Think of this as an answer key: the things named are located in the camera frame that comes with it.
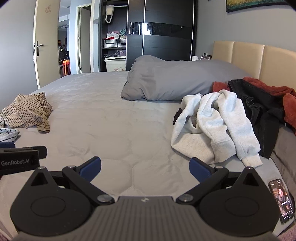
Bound pile of clothes on shelf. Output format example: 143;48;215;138
106;28;127;40

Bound beige padded headboard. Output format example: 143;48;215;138
212;41;296;91

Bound black t-shirt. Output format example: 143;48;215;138
173;108;184;126

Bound rust red garment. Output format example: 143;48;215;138
213;77;296;136

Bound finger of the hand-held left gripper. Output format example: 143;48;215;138
15;146;48;160

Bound beige striped shirt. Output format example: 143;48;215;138
0;92;53;133

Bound black wardrobe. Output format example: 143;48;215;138
100;0;198;72

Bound black jeans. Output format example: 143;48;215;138
228;79;286;159

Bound beige room door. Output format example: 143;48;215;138
33;0;60;89

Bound beige inner door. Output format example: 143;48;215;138
77;6;92;74

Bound white plastic storage box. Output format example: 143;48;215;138
105;57;127;72

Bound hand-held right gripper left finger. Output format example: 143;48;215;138
30;156;115;205

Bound black smartphone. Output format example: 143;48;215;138
268;178;295;224

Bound white sweatshirt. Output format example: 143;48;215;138
171;90;263;168

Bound grey pillow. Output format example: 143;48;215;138
121;55;255;102

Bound purple fluffy rug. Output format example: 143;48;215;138
276;226;296;241

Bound black door handle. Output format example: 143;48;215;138
35;41;44;57

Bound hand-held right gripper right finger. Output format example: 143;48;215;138
176;157;262;205

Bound blue white striped cloth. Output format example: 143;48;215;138
0;128;20;142

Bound framed yellow wall painting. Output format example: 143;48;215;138
225;0;293;13

